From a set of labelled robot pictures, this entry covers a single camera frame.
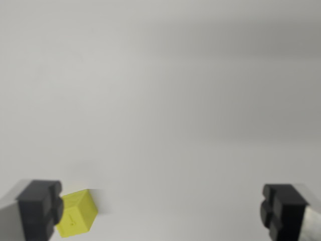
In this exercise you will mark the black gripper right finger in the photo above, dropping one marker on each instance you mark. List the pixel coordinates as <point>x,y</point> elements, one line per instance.
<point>286,213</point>

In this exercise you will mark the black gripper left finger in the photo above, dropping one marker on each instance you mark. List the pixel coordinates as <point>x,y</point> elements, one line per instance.
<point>32,211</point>

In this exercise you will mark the yellow cube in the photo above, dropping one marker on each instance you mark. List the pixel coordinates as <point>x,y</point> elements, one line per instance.
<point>77,216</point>

